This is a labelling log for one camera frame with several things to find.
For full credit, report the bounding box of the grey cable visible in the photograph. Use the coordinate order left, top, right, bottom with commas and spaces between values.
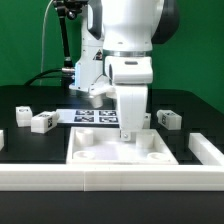
39, 0, 55, 86

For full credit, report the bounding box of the white sheet with tags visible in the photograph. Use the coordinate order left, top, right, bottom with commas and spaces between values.
56, 109, 118, 125

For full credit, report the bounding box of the white left fence bar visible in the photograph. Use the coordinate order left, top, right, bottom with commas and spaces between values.
0, 130, 4, 151

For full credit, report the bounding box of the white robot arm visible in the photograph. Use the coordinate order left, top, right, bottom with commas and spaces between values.
70, 0, 179, 141

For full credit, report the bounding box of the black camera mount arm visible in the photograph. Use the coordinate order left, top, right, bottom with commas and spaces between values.
53, 0, 89, 87

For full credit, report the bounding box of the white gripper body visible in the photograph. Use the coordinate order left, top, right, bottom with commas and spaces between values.
105, 56, 153, 132

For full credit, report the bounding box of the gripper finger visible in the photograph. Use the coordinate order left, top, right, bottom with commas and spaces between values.
120, 130, 131, 141

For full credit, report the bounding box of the white square tabletop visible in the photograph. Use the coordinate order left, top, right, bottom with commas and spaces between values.
66, 127, 178, 165

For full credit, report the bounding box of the white front fence bar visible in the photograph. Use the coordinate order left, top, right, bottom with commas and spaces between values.
0, 164, 224, 191

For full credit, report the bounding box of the black cable bundle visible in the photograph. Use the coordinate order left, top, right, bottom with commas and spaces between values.
23, 67, 75, 87

